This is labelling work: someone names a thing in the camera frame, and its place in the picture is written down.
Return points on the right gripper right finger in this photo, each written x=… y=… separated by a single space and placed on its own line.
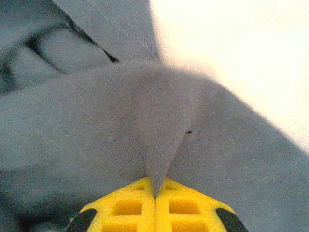
x=186 y=207

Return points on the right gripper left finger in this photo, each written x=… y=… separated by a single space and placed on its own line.
x=130 y=207

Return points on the grey t-shirt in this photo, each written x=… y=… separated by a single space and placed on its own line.
x=96 y=116

